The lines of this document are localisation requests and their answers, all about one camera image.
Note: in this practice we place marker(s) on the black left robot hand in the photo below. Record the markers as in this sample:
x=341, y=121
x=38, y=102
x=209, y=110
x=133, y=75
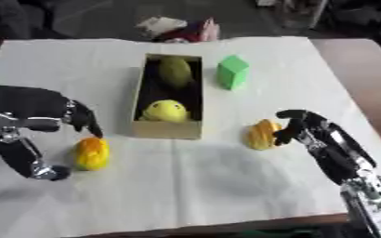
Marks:
x=23, y=103

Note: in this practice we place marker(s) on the white and pink bag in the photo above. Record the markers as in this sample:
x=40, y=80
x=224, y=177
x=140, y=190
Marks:
x=180, y=29

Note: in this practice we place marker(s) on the yellow orange toy fruit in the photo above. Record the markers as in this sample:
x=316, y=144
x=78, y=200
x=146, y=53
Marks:
x=92, y=154

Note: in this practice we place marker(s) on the tan cardboard box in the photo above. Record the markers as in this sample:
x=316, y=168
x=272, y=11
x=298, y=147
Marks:
x=168, y=96

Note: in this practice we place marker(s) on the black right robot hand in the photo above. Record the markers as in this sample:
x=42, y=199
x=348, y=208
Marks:
x=329, y=148

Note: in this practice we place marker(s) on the orange ridged toy fruit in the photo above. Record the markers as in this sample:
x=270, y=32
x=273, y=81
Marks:
x=261, y=134

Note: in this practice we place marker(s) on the green toy mango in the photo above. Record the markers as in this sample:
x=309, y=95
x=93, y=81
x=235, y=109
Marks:
x=175, y=72

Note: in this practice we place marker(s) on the yellow round soft toy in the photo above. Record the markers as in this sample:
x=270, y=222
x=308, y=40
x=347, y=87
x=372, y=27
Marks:
x=165, y=111

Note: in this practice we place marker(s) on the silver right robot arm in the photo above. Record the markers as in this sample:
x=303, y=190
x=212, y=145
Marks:
x=370, y=207

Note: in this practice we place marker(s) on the green rectangular block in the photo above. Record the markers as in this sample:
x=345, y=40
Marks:
x=232, y=72

